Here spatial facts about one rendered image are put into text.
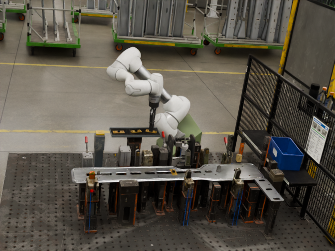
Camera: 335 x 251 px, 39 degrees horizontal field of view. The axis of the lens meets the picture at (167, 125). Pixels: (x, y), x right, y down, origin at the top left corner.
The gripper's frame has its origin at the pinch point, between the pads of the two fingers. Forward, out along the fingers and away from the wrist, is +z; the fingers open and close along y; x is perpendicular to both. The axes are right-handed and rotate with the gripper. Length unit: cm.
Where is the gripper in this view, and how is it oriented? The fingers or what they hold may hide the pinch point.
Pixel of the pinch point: (151, 126)
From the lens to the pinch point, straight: 351.3
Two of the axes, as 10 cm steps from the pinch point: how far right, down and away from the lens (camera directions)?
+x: 9.8, 1.7, -1.3
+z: -1.1, 9.1, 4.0
